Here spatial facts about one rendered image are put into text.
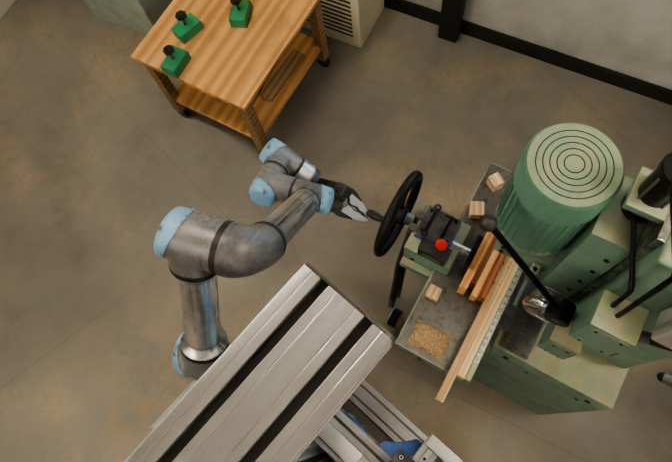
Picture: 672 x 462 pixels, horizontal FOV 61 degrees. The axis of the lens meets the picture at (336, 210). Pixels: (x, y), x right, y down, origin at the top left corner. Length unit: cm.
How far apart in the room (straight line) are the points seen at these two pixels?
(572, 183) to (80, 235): 236
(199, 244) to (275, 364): 75
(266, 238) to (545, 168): 55
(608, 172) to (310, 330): 77
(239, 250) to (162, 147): 187
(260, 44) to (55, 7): 159
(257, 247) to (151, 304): 159
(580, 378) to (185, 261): 110
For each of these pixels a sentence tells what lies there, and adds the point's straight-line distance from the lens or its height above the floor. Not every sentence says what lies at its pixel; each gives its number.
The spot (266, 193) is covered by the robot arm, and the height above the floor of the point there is 110.
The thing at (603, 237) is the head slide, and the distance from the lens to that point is 116.
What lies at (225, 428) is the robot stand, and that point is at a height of 203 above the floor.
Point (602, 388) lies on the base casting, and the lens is 176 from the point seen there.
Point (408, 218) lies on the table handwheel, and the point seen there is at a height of 83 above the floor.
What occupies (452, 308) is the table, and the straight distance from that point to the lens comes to 160.
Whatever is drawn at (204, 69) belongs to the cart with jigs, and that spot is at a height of 53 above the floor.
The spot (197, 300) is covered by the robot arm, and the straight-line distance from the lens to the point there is 132.
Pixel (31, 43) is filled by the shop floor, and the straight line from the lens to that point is 367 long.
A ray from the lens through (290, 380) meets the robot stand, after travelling 44.
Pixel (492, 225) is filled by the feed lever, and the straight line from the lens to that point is 110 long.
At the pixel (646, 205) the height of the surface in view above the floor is 152.
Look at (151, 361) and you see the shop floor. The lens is 268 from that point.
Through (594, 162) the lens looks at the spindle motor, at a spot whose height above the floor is 150.
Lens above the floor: 246
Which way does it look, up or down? 69 degrees down
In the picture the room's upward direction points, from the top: 14 degrees counter-clockwise
